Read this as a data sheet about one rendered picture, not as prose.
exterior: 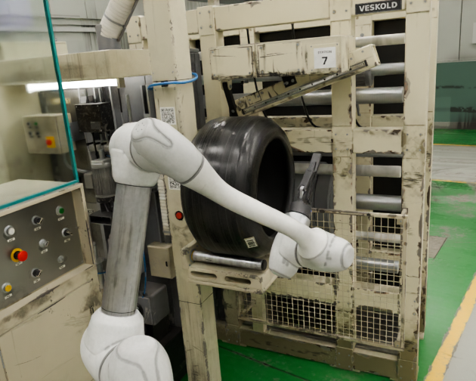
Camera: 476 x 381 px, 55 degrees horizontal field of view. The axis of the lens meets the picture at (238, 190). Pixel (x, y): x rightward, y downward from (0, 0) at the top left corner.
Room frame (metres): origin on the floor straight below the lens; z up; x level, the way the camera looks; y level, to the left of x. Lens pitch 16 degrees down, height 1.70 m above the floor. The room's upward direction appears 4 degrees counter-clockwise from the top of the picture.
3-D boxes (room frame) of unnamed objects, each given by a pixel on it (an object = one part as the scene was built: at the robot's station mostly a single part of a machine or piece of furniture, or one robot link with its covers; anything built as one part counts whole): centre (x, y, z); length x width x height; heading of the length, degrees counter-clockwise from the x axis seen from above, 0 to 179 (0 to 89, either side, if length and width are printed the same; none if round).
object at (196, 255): (1.80, 0.07, 0.90); 0.35 x 0.05 x 0.05; 63
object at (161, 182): (2.03, 0.33, 1.19); 0.05 x 0.04 x 0.48; 153
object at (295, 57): (2.13, -0.24, 1.71); 0.61 x 0.25 x 0.15; 63
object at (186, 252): (2.01, 0.17, 0.90); 0.40 x 0.03 x 0.10; 153
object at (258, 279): (1.80, 0.07, 0.84); 0.36 x 0.09 x 0.06; 63
